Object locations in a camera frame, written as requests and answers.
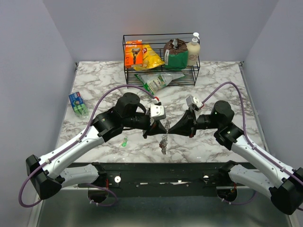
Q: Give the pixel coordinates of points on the green white plastic pouch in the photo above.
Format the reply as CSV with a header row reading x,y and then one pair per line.
x,y
153,82

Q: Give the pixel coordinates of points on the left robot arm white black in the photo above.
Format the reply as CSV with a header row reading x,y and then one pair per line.
x,y
51,172

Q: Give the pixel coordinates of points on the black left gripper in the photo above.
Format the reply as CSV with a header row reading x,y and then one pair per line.
x,y
154,128

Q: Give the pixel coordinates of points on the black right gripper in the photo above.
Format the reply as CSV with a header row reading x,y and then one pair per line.
x,y
187,125

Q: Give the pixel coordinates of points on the brown green bag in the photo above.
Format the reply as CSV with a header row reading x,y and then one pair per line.
x,y
175,54

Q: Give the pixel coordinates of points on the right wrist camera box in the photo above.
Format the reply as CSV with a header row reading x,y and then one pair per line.
x,y
194,103

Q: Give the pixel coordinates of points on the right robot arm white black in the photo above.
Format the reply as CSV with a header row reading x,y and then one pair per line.
x,y
274,179

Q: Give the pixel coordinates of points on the green key tag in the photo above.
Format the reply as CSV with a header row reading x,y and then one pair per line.
x,y
124,142

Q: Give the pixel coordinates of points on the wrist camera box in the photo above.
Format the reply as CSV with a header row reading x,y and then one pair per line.
x,y
157,112
194,103

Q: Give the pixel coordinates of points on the cream lotion pump bottle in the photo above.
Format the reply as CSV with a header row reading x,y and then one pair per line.
x,y
193,48

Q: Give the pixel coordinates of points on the blue green toothpaste box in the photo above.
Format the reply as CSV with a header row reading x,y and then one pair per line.
x,y
78,105

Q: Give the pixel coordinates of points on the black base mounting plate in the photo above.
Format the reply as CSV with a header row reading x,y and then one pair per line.
x,y
162,179

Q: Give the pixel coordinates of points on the yellow snack bag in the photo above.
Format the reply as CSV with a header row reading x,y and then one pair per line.
x,y
151,59

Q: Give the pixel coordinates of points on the aluminium rail frame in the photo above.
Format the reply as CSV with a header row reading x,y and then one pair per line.
x,y
71,208

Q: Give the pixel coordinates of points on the orange razor package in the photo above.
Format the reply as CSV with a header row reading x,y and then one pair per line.
x,y
133,53

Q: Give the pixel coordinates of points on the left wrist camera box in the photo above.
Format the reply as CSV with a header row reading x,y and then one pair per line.
x,y
157,112

